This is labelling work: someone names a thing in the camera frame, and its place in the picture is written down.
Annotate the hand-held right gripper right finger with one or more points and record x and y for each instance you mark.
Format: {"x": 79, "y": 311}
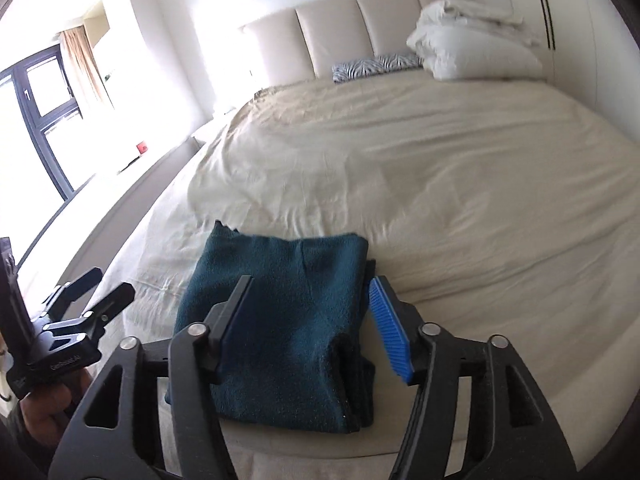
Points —
{"x": 387, "y": 330}

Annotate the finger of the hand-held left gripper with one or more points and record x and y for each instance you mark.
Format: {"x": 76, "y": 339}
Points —
{"x": 75, "y": 290}
{"x": 112, "y": 305}

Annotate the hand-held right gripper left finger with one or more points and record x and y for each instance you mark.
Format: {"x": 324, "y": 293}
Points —
{"x": 232, "y": 320}

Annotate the dark teal towel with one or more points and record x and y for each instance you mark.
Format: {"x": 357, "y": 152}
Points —
{"x": 290, "y": 310}

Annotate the person's left hand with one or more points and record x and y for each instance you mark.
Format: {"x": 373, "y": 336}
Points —
{"x": 50, "y": 410}

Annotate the small red box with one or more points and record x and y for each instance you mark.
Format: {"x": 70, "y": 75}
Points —
{"x": 141, "y": 147}

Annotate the bed with beige sheet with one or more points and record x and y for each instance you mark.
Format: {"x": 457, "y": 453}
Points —
{"x": 400, "y": 160}

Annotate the dark framed window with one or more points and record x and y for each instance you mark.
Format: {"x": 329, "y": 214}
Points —
{"x": 45, "y": 110}

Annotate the beige curtain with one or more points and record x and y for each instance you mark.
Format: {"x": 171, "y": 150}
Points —
{"x": 87, "y": 65}

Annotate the zebra print pillow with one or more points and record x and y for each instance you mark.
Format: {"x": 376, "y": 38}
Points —
{"x": 375, "y": 66}

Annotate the white pillow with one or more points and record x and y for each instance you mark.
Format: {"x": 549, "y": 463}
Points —
{"x": 490, "y": 60}

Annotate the cream padded headboard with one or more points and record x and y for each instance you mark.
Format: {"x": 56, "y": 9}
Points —
{"x": 330, "y": 35}

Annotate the white folded duvet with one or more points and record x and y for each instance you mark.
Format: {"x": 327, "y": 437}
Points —
{"x": 465, "y": 17}

